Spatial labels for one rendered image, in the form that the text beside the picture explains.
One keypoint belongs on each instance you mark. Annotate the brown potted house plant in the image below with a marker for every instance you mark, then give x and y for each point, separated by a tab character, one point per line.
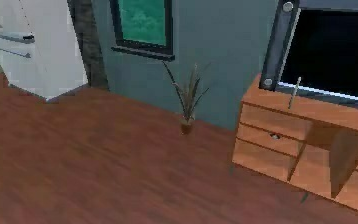
188	100

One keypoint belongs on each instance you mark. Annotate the black framed window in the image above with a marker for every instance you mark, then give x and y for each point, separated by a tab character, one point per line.
143	23

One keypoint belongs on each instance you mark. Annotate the wooden television stand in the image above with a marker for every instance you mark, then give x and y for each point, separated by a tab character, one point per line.
273	133

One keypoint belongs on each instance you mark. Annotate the grey pencil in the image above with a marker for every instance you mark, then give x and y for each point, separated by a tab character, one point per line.
294	93

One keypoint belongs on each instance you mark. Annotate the white fridge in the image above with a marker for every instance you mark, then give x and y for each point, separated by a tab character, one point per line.
47	50

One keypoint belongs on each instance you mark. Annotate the black television set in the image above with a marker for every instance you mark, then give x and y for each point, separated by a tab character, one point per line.
327	50

